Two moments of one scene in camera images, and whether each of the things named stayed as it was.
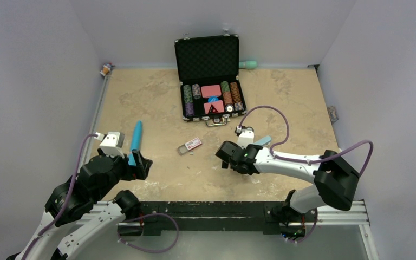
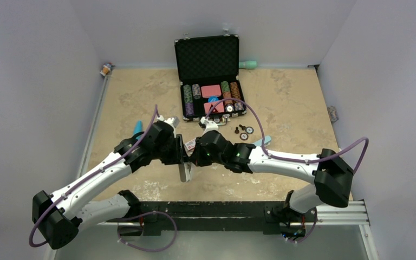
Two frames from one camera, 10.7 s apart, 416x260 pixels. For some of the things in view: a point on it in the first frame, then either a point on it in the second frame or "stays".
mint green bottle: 248,65 stays
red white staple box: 189,145 stays
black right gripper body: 234,168 to 203,158
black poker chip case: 208,70 stays
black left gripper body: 125,171 to 171,153
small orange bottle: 107,67 stays
